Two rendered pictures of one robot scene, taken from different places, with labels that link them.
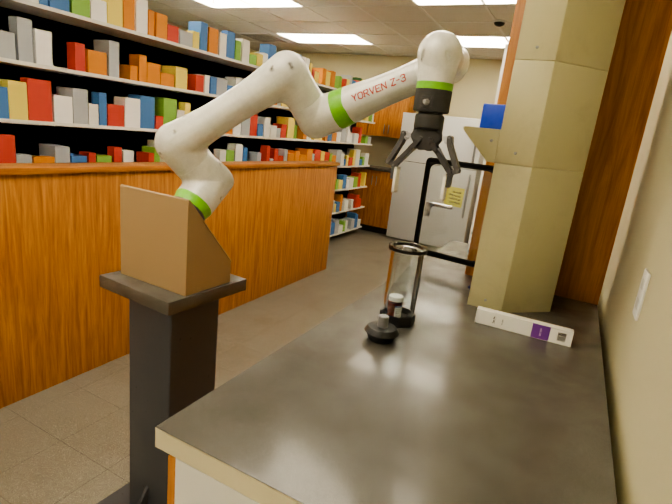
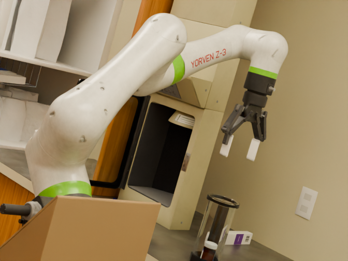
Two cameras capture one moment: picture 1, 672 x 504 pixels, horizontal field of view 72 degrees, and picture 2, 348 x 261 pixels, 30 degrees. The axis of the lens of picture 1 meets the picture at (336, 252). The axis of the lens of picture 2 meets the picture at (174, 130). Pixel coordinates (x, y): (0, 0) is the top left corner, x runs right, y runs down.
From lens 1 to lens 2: 200 cm
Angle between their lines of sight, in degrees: 71
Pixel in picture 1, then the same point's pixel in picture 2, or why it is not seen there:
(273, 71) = (178, 42)
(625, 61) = not seen: hidden behind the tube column
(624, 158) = not seen: hidden behind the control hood
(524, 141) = (223, 92)
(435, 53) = (284, 55)
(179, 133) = (109, 114)
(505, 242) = (200, 172)
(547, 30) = (247, 12)
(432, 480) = not seen: outside the picture
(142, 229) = (83, 252)
